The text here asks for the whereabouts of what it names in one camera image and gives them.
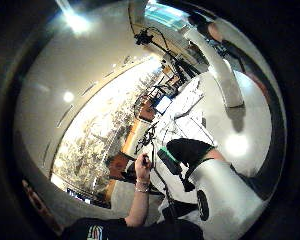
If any computer monitor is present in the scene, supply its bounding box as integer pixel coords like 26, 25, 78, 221
154, 95, 173, 115

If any brown chair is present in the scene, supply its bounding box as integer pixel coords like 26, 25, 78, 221
106, 152, 136, 181

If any white column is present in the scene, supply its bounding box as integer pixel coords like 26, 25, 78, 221
184, 27, 246, 109

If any the person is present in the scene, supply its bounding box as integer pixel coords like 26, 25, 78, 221
61, 217, 205, 240

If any round ceiling lamp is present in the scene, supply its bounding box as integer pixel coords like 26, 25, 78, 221
62, 90, 76, 104

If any black cable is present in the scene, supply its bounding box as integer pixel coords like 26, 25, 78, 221
145, 122, 178, 222

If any silver bracelet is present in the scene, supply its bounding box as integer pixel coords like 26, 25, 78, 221
133, 179, 152, 194

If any black camera on stand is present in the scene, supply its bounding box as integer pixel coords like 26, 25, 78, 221
133, 26, 192, 75

